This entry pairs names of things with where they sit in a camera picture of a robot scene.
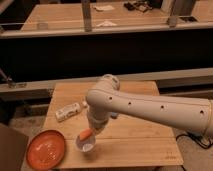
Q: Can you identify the orange pepper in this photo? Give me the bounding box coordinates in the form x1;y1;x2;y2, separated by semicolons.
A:
79;129;92;141

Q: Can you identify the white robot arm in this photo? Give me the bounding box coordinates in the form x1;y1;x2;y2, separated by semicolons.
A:
85;74;213;138

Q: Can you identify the white ceramic cup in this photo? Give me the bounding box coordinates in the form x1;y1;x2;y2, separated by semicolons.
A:
75;135;96;153

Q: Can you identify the orange plate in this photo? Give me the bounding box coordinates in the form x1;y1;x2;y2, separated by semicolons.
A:
26;130;66;171

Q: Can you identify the brown cardboard box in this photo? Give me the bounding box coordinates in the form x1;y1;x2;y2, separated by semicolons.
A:
0;123;28;171

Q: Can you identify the crumpled white paper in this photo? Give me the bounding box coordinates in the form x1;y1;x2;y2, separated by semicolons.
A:
96;20;117;27

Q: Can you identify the white paper sheet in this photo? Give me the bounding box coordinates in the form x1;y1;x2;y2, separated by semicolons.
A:
94;5;115;11

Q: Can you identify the dark tool pile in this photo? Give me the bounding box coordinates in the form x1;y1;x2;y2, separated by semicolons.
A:
123;0;153;13

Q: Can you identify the metal clamp bracket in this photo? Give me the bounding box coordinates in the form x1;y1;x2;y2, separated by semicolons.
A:
0;68;27;88

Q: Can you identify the black cable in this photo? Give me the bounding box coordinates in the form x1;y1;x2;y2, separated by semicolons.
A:
175;130;213;150

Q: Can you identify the metal post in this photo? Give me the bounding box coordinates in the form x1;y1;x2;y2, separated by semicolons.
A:
81;0;92;32
167;0;197;27

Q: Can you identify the metal post right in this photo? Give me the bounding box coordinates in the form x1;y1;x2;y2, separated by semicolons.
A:
167;0;197;27

